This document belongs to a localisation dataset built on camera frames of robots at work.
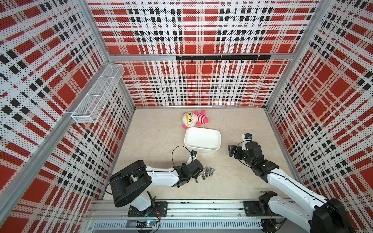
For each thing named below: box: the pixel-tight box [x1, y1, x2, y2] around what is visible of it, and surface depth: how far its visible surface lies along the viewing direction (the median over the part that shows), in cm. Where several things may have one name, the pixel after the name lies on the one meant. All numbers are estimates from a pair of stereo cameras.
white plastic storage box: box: [184, 126, 222, 154], surface depth 101 cm
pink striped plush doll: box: [182, 109, 209, 129], surface depth 107 cm
